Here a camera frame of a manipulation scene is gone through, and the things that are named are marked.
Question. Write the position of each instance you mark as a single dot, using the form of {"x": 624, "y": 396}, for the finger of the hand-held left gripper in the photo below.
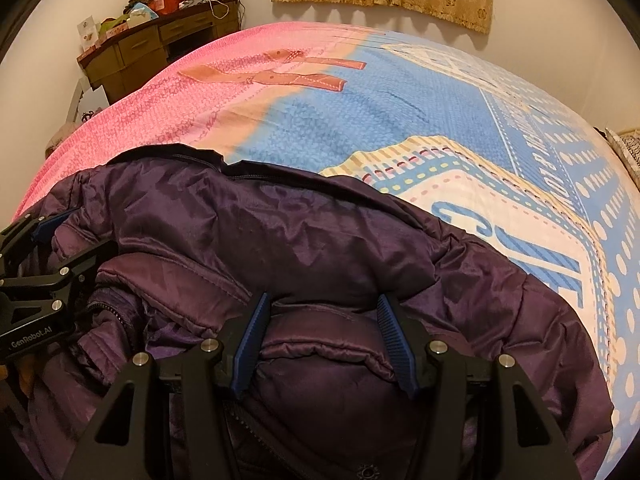
{"x": 52, "y": 227}
{"x": 60, "y": 275}

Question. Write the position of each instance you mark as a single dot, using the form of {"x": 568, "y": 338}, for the grey patterned pillow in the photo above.
{"x": 627, "y": 152}

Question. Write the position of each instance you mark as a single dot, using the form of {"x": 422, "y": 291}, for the green cloth bundle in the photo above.
{"x": 114, "y": 27}

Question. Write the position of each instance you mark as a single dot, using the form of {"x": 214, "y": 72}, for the purple quilted jacket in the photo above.
{"x": 310, "y": 270}

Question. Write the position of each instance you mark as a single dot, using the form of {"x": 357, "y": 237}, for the white card box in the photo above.
{"x": 88, "y": 34}

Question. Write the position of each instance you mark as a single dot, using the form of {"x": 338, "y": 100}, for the light blue cloth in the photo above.
{"x": 141, "y": 12}

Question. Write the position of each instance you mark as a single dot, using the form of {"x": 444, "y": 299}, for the white paper bag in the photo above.
{"x": 92, "y": 102}

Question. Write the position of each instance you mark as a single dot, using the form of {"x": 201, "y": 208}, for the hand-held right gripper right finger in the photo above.
{"x": 397, "y": 345}

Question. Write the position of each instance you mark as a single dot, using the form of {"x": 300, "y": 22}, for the brown wooden desk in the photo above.
{"x": 140, "y": 47}

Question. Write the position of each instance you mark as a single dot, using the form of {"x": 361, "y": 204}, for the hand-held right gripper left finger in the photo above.
{"x": 250, "y": 345}

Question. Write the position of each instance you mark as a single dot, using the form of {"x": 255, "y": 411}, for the bed with pink-blue sheet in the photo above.
{"x": 350, "y": 110}

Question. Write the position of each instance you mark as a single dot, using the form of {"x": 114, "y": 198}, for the person's left forearm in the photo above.
{"x": 11, "y": 377}

